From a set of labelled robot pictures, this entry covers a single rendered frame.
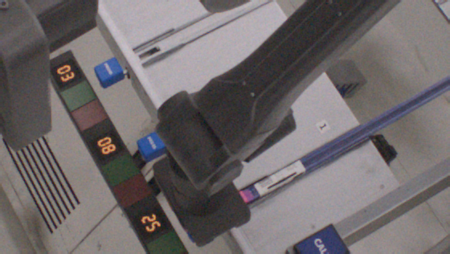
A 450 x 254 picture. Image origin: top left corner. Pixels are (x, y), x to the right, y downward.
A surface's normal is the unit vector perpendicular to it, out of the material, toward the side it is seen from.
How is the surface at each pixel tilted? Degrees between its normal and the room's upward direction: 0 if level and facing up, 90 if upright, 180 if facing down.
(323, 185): 43
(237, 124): 89
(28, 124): 90
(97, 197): 90
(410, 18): 90
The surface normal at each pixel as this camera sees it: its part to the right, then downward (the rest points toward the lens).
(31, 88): 0.58, 0.77
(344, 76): 0.57, -0.62
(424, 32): -0.67, 0.04
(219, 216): -0.07, -0.42
